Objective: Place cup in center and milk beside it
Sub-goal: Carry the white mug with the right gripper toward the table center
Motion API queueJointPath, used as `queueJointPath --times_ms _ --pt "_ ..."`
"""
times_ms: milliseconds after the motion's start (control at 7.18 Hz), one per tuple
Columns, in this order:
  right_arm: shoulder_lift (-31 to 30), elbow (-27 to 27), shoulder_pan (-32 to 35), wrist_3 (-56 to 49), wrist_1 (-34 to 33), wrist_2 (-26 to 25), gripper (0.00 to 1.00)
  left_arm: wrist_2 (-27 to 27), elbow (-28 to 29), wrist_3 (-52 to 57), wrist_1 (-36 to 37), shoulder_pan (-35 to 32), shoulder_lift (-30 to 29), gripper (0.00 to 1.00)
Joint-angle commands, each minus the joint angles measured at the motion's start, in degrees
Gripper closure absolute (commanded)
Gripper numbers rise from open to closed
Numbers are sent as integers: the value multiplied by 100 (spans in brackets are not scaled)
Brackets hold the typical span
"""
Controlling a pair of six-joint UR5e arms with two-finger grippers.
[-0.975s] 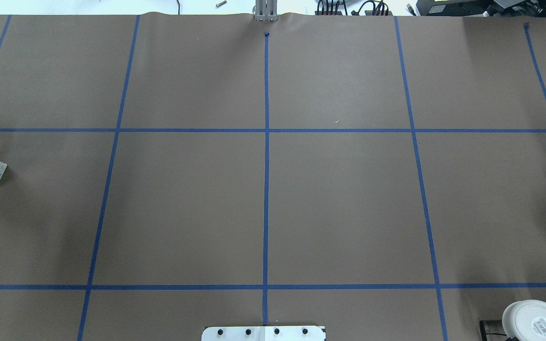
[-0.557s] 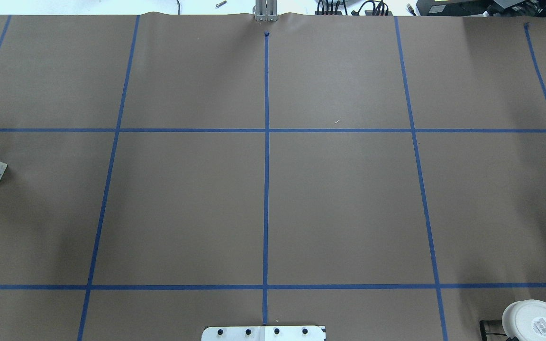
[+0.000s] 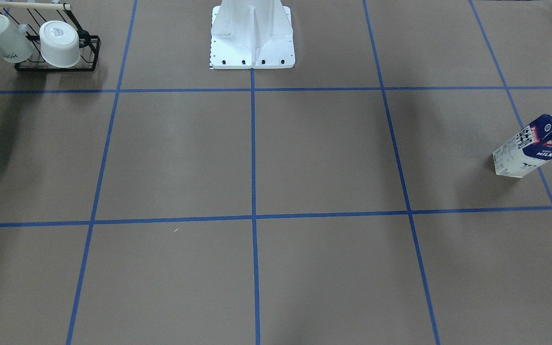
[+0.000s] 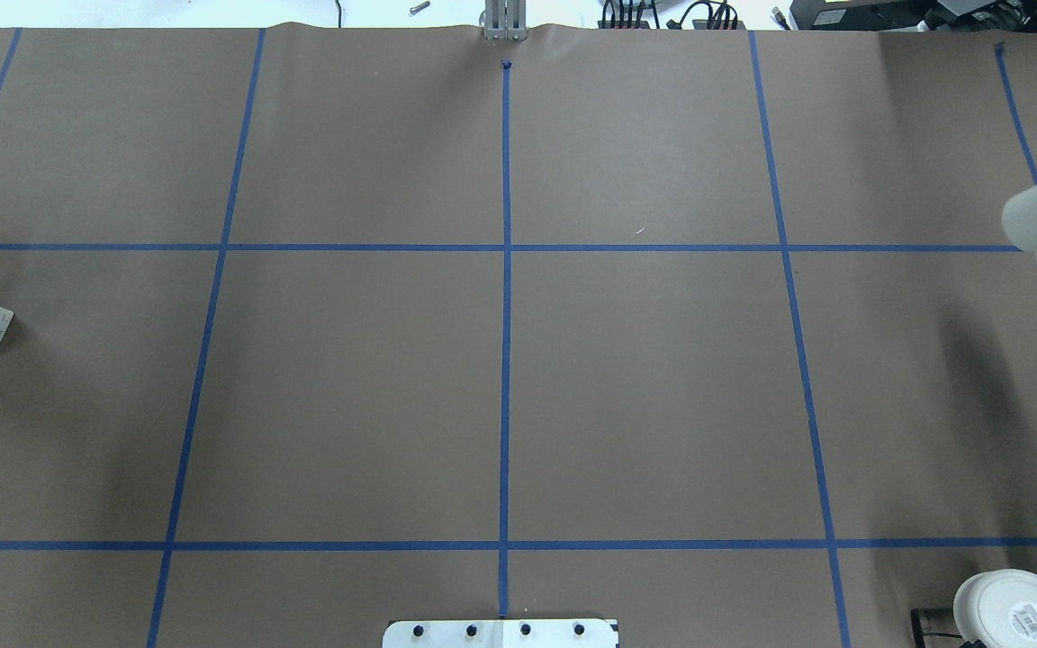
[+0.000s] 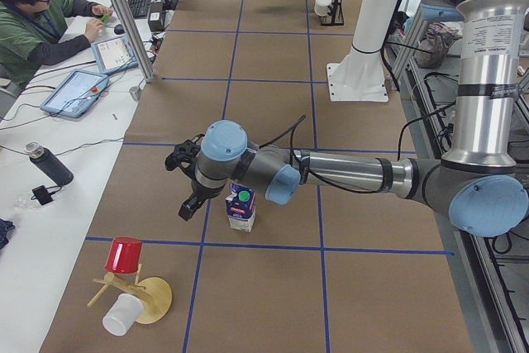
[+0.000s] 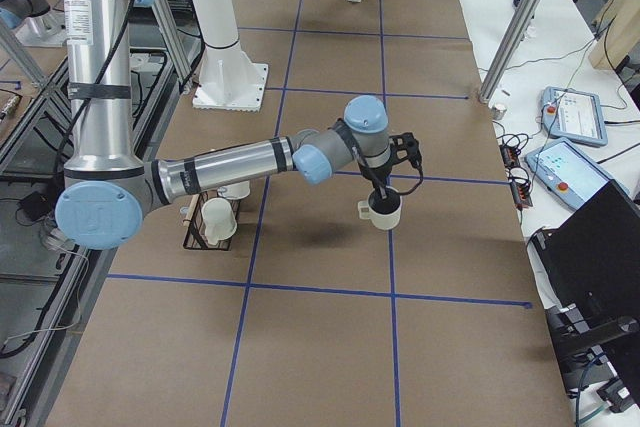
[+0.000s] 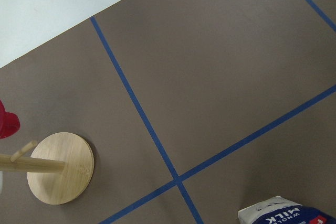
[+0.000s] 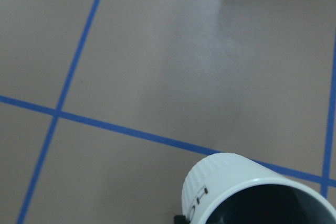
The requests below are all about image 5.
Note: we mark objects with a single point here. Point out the small metal cylinder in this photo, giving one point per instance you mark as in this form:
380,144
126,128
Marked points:
135,93

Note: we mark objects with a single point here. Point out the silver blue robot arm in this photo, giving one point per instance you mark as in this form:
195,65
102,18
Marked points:
472,184

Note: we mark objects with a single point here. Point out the aluminium frame post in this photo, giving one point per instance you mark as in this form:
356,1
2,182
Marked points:
123,11

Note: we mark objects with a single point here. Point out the red plastic cup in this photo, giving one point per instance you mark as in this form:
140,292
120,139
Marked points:
124,255

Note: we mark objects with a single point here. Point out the person in green shirt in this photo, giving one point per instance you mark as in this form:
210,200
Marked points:
31,31

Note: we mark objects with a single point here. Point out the wooden cup tree stand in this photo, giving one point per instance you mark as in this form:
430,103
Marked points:
154,292

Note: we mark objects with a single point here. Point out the black water bottle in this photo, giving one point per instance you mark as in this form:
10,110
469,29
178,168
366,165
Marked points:
49,164

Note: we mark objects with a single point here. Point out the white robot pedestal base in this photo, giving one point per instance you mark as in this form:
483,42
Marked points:
359,77

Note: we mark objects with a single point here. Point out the black wire cup rack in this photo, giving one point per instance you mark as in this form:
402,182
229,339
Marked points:
335,16

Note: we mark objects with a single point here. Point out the blue white milk carton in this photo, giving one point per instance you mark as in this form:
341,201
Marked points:
240,207

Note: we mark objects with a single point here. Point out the white translucent plastic cup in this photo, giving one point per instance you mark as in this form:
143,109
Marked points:
123,314

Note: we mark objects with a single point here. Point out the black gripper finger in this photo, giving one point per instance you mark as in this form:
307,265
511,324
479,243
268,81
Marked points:
188,209

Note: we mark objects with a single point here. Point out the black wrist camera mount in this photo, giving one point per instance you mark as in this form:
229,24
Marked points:
184,156

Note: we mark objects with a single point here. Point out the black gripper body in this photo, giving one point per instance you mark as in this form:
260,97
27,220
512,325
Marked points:
200,191

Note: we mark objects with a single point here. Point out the white cup on rack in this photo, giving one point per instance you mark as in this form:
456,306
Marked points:
322,7

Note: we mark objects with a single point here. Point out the blue teach pendant far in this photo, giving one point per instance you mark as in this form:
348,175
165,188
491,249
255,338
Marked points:
114,55

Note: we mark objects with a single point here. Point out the blue teach pendant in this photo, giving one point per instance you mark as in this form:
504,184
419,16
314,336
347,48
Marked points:
75,95
114,55

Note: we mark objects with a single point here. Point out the blue teach pendant near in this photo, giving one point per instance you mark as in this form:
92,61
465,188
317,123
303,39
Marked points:
75,95

